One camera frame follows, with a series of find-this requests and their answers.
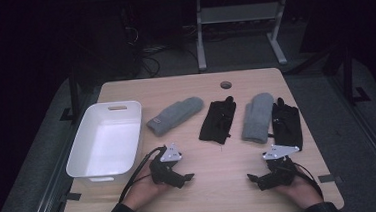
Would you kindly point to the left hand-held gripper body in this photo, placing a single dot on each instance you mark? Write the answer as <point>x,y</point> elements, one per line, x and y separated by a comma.
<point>164,173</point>

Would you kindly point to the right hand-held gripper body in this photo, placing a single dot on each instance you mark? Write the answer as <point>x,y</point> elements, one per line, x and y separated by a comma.
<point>281,173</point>

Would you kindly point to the black glove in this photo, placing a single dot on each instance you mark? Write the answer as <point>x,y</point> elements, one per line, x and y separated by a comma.
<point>286,126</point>
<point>217,122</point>

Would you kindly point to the plain grey mitten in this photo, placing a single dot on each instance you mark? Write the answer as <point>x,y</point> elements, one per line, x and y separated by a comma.
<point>258,119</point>

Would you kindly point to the grey mitten with label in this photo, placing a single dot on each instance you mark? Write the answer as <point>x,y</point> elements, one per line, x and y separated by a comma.
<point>176,115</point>

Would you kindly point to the white plastic bin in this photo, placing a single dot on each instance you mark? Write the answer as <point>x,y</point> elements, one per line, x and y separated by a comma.
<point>107,148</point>

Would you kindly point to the person's left hand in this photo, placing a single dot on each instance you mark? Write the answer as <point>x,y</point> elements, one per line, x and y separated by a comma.
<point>141,189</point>

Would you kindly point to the person's right hand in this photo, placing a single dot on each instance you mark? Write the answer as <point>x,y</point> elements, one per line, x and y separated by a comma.
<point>302,191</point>

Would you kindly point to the grey tape strip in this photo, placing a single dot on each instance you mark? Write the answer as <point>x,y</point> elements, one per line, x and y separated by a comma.
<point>73,196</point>
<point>329,178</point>

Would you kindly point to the black stand leg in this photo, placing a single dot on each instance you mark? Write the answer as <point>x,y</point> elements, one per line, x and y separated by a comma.
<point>348,74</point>
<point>74,94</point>

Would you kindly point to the grey metal stand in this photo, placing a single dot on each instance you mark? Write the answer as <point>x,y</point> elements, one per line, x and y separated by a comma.
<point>239,12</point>

